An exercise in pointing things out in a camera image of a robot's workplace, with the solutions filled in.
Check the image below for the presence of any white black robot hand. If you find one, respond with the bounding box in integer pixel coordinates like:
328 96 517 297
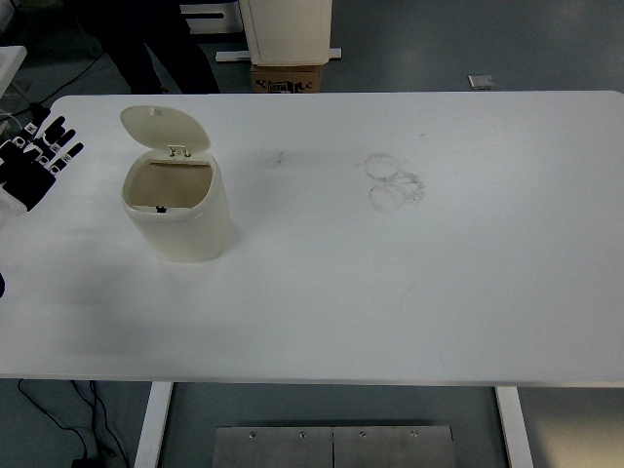
0 114 86 233

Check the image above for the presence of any cream flip-lid trash bin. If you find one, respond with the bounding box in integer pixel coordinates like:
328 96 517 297
119 104 233 265

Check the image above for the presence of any large cream plastic bin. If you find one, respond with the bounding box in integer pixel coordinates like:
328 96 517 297
239 0 333 66

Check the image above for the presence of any white side table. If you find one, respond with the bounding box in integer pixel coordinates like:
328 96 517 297
0 45 28 98

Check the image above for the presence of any person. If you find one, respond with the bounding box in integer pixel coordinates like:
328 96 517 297
72 0 223 96

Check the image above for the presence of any white furniture foot bar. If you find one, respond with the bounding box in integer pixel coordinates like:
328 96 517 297
215 47 344 64

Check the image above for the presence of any white table leg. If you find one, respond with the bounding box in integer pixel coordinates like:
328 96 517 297
494 385 535 468
133 381 175 468

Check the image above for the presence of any brown cardboard box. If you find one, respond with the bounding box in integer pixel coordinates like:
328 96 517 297
250 62 324 94

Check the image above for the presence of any grey metal plate with screws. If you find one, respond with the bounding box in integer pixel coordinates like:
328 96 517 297
214 425 456 468

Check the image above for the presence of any black floor cable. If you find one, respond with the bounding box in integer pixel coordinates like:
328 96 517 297
18 378 129 468

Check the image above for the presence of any white frame furniture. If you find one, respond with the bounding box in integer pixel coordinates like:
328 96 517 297
178 0 245 36

